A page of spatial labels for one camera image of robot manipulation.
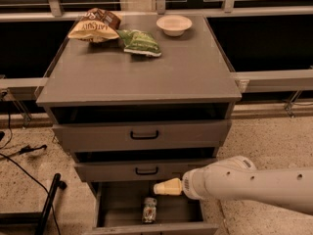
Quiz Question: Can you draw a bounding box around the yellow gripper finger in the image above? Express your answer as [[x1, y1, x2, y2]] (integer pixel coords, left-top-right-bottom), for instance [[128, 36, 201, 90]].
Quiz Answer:
[[154, 178, 182, 196]]

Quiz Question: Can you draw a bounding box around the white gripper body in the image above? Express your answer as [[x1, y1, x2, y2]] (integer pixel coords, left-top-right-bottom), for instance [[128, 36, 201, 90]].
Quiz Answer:
[[182, 168, 206, 200]]

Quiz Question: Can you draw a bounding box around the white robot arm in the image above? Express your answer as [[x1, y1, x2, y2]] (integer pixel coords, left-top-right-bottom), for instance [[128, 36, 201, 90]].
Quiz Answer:
[[154, 156, 313, 215]]

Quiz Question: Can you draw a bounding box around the grey bottom drawer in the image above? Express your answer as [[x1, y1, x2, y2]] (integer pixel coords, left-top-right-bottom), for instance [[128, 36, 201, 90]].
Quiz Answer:
[[84, 180, 218, 235]]

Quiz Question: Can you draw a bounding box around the grey drawer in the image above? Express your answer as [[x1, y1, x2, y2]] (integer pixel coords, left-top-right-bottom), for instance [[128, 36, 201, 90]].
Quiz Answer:
[[75, 148, 216, 182], [84, 180, 218, 235], [53, 103, 231, 152]]

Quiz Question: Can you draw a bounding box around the grey middle drawer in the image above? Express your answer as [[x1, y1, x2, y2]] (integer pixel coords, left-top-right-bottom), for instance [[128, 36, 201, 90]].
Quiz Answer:
[[75, 148, 216, 182]]

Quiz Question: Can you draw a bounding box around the grey drawer cabinet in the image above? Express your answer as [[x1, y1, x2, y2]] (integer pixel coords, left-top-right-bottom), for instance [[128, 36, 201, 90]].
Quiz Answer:
[[34, 14, 243, 188]]

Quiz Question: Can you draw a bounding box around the grey top drawer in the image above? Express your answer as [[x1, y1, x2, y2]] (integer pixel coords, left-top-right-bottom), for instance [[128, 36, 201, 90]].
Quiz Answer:
[[53, 103, 231, 152]]

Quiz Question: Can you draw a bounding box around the grey metal railing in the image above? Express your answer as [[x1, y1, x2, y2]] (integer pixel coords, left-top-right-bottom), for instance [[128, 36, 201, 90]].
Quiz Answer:
[[1, 0, 312, 123]]

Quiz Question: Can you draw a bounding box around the green snack bag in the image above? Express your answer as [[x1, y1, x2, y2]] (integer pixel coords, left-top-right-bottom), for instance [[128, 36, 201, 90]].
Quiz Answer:
[[117, 29, 161, 57]]

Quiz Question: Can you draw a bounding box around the white bowl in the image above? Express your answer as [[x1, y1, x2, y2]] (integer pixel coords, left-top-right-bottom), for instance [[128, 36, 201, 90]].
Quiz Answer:
[[156, 15, 193, 36]]

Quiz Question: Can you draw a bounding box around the black stand leg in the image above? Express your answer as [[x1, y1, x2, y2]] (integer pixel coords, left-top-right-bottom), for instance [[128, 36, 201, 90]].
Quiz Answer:
[[0, 173, 67, 235]]

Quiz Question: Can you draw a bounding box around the brown yellow chip bag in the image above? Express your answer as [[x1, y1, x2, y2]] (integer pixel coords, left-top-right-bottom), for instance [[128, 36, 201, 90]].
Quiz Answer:
[[67, 8, 121, 43]]

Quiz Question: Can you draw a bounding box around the black middle drawer handle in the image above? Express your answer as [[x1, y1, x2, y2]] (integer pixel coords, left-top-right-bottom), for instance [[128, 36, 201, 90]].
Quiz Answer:
[[135, 166, 158, 176]]

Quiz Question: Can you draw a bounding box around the black drawer handle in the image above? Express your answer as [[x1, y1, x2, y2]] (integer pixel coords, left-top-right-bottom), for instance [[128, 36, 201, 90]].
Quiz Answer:
[[129, 130, 159, 140], [135, 166, 158, 176]]

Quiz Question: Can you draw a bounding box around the black top drawer handle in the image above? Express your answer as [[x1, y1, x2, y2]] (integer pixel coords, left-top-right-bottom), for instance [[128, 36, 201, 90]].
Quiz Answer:
[[129, 130, 159, 140]]

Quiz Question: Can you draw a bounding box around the black floor cable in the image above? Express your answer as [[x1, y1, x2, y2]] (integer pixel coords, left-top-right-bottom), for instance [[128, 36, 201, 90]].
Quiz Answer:
[[0, 91, 63, 235]]

